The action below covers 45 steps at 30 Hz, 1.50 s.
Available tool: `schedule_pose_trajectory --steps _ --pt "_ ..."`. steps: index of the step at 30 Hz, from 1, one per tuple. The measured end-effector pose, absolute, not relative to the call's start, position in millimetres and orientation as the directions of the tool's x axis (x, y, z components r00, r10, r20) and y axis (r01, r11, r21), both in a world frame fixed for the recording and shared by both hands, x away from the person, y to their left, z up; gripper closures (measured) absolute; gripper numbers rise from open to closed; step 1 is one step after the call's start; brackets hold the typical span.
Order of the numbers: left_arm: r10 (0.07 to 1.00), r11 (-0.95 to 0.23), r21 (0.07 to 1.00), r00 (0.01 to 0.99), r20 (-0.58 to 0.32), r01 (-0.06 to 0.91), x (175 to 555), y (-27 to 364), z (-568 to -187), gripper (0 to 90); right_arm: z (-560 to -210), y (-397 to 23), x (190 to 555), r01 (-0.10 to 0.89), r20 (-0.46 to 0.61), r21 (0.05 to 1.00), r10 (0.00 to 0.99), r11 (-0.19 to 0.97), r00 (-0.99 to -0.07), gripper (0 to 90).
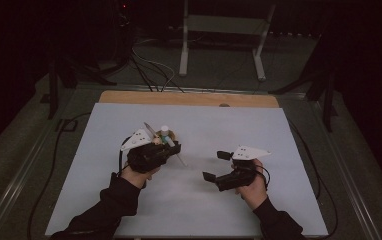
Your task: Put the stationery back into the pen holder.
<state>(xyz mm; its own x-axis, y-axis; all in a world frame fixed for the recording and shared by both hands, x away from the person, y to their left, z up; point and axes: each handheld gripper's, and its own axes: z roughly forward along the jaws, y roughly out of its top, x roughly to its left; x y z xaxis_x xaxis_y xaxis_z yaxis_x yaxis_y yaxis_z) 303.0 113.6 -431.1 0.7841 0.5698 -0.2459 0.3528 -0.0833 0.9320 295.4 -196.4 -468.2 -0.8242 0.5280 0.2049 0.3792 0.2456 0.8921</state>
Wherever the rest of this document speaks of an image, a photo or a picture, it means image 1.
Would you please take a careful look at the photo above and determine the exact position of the person's right hand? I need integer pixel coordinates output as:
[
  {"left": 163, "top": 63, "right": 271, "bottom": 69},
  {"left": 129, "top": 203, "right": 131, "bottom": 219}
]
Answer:
[{"left": 230, "top": 158, "right": 269, "bottom": 212}]

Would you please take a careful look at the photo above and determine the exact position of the black floor cable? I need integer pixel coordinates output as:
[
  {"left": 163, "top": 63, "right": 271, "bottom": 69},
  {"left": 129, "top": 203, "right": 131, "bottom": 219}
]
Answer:
[
  {"left": 288, "top": 119, "right": 339, "bottom": 240},
  {"left": 26, "top": 112, "right": 92, "bottom": 240}
]

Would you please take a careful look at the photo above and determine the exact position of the left hand-held gripper cable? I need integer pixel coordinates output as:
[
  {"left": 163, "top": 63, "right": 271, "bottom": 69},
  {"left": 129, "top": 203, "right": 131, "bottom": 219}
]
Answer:
[{"left": 116, "top": 136, "right": 132, "bottom": 178}]

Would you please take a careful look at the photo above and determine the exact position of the white floor cable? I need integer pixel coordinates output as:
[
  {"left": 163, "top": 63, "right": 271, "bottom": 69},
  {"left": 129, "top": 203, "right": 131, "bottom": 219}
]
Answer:
[{"left": 130, "top": 38, "right": 177, "bottom": 93}]

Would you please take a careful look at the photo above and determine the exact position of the black tripod stand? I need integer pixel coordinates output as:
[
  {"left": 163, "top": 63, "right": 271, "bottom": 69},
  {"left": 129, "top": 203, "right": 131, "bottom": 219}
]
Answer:
[
  {"left": 268, "top": 49, "right": 341, "bottom": 133},
  {"left": 40, "top": 49, "right": 117, "bottom": 120}
]

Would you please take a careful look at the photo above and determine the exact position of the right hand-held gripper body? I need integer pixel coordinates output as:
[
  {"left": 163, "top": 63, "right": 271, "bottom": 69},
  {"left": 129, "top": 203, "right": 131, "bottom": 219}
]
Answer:
[{"left": 214, "top": 145, "right": 273, "bottom": 193}]

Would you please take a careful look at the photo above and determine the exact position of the black rack with red light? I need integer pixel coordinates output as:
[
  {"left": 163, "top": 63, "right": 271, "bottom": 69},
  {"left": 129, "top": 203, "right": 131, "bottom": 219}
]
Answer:
[{"left": 111, "top": 0, "right": 136, "bottom": 68}]

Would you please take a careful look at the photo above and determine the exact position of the tan paper pen holder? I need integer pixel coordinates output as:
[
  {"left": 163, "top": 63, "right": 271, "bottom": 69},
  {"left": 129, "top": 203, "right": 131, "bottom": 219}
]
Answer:
[{"left": 153, "top": 128, "right": 181, "bottom": 148}]

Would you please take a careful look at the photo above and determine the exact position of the green and white glue stick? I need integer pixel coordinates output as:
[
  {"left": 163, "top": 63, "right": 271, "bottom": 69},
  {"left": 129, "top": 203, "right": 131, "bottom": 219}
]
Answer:
[{"left": 159, "top": 124, "right": 177, "bottom": 148}]

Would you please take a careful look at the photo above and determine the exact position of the grey metal stand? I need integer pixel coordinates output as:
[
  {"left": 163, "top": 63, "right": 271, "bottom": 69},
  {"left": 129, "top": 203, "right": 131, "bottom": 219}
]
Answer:
[{"left": 178, "top": 0, "right": 277, "bottom": 82}]

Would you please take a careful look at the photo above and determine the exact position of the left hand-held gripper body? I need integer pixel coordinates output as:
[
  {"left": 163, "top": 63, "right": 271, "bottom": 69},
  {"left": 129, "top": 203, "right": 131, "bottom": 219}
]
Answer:
[{"left": 120, "top": 128, "right": 169, "bottom": 174}]

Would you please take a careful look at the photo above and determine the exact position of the person's left hand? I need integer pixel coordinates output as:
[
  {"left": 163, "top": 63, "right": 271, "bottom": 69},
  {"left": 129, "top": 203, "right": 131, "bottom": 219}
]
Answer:
[{"left": 120, "top": 164, "right": 162, "bottom": 190}]

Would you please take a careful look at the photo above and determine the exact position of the right hand-held gripper cable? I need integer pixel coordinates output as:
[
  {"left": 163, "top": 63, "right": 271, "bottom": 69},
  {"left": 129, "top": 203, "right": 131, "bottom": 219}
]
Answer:
[{"left": 254, "top": 164, "right": 272, "bottom": 191}]

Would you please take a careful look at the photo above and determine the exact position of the white table mat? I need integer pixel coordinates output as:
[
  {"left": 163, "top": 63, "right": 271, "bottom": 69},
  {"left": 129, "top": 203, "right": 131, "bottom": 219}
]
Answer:
[{"left": 44, "top": 102, "right": 329, "bottom": 238}]

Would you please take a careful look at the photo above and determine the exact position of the hand-held gripper cable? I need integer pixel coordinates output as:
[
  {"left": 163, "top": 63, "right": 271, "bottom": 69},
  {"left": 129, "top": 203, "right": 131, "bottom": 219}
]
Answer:
[
  {"left": 254, "top": 164, "right": 272, "bottom": 191},
  {"left": 116, "top": 136, "right": 132, "bottom": 178}
]

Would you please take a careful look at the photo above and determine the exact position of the clear pen with pink refill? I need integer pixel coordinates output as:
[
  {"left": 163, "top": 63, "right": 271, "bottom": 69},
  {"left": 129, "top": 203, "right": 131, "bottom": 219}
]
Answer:
[{"left": 142, "top": 121, "right": 160, "bottom": 140}]

